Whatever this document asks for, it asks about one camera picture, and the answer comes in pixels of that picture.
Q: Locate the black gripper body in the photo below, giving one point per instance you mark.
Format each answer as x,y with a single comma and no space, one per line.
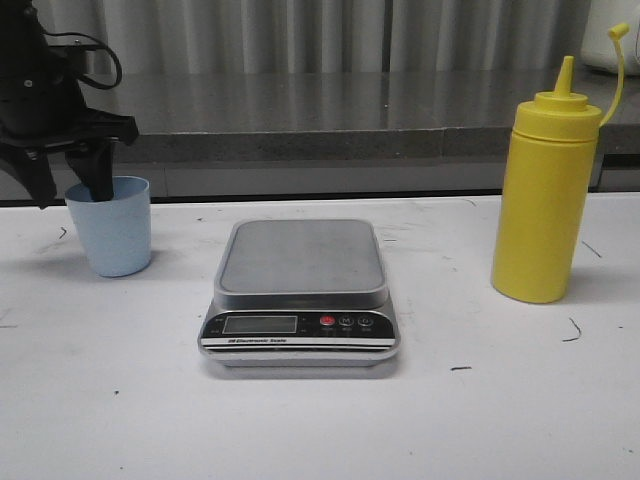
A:
41,100

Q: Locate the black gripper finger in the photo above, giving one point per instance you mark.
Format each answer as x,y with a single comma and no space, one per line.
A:
32,171
91,161

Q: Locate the light blue plastic cup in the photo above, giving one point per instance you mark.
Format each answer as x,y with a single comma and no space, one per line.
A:
115,234

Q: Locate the yellow squeeze bottle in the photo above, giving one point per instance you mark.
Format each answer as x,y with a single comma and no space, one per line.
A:
549,165

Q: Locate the silver digital kitchen scale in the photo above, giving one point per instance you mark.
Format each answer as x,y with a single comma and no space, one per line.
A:
301,293

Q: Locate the white appliance in background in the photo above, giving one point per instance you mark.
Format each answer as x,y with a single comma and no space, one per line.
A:
597,49

